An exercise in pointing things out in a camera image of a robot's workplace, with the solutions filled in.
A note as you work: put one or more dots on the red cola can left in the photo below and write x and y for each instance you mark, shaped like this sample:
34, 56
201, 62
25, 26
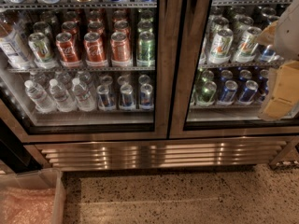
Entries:
67, 48

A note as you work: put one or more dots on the steel fridge bottom grille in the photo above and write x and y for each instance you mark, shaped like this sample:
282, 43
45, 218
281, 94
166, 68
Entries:
159, 154

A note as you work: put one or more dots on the energy drink can middle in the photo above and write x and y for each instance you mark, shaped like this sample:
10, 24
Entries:
127, 97

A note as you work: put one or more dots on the fridge glass door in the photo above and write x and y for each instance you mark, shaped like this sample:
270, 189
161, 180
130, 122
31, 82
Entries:
79, 17
201, 20

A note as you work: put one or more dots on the blue can lower middle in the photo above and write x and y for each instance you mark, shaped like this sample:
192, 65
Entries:
247, 92

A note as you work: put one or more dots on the water bottle left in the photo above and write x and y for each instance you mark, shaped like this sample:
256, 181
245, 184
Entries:
39, 96

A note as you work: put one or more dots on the pink bubble wrap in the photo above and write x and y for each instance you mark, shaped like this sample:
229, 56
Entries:
26, 206

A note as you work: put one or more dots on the green can lower right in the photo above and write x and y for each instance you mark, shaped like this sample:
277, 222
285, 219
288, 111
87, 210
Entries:
205, 92

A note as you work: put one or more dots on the water bottle right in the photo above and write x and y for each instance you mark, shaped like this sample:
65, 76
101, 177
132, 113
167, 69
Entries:
83, 95

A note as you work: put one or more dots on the water bottle middle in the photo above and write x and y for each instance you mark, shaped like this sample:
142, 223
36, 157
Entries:
65, 102

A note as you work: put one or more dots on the large clear bottle left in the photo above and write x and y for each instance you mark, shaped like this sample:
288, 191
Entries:
14, 43

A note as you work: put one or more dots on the silver blue tall can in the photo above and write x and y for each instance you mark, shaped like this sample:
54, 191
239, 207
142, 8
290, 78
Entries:
266, 54

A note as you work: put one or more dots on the red cola can middle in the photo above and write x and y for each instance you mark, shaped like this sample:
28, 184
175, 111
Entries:
95, 52

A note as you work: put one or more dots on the red cola can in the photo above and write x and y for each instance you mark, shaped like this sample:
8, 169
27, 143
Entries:
67, 48
95, 52

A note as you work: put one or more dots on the clear plastic storage bin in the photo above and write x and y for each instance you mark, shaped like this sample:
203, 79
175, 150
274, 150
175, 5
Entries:
43, 179

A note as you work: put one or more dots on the white green can right fridge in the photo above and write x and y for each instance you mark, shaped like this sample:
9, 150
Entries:
220, 47

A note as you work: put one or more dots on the blue can lower left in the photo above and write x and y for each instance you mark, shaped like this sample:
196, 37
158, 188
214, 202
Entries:
228, 92

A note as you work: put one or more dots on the green white soda can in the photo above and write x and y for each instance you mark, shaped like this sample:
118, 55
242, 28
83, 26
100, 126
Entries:
44, 53

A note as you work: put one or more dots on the water bottle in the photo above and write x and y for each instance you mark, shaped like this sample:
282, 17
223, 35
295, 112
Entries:
83, 95
39, 96
65, 102

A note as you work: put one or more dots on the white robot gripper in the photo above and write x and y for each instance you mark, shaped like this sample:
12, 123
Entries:
289, 36

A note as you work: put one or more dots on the energy drink can right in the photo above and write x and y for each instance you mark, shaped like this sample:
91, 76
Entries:
146, 98

